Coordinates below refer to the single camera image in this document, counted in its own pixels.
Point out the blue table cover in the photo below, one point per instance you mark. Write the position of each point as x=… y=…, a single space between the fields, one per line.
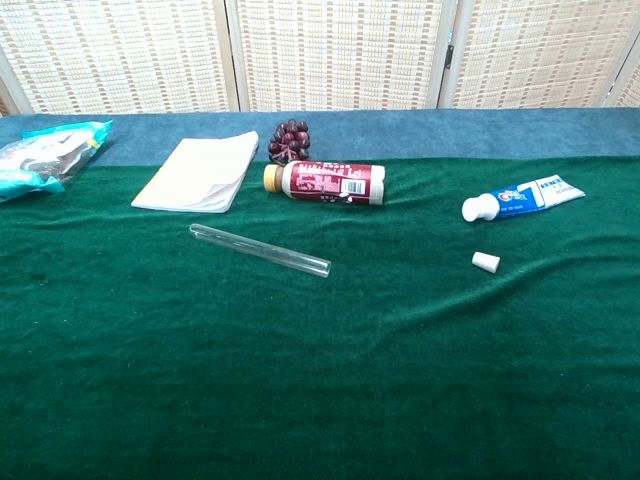
x=450 y=132

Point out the cream paper notebook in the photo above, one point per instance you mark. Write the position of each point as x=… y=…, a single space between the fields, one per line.
x=200 y=170

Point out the clear glass test tube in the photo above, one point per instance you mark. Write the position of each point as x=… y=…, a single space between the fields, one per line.
x=260 y=249

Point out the blue white toothpaste tube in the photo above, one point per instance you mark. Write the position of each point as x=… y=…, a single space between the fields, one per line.
x=525 y=197

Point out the white toothpaste cap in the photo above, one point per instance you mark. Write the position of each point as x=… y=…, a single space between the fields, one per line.
x=485 y=262

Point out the red label drink bottle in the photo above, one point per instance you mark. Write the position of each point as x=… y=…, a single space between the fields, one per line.
x=325 y=182

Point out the dark red grape bunch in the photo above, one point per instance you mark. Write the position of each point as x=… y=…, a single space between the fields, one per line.
x=290 y=142

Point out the teal snack bag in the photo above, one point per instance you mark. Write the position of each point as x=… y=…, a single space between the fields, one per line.
x=40 y=160

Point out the green velvet cloth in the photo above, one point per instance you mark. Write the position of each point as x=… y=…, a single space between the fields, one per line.
x=320 y=350

